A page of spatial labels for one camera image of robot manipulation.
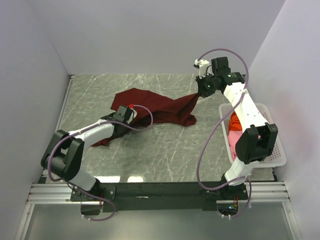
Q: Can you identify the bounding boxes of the dark red t shirt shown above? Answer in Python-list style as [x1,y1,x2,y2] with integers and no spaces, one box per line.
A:
[90,87,202,148]

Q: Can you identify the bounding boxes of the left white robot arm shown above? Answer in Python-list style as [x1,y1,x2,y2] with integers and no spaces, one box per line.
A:
[40,105,137,201]

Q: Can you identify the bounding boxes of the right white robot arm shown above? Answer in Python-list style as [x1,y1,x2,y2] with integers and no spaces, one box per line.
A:
[194,57,278,200]

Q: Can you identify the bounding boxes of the orange t shirt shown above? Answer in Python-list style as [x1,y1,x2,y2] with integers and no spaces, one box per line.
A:
[228,112,242,131]

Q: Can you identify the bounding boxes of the pink t shirt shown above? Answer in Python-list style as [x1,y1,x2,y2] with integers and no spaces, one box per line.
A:
[227,130,243,161]

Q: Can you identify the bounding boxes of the black base beam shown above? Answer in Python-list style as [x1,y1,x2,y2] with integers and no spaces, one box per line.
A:
[70,182,251,216]

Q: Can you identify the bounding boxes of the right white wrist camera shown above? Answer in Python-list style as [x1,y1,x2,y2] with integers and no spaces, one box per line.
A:
[193,59,211,78]

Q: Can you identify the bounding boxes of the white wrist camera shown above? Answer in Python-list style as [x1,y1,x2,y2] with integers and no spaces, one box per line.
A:
[193,59,211,78]
[128,104,138,122]

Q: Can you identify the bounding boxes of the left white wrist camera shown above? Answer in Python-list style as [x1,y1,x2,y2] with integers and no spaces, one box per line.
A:
[128,104,138,122]

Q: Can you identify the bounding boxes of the aluminium rail frame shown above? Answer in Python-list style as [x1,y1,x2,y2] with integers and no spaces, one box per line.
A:
[26,183,99,205]

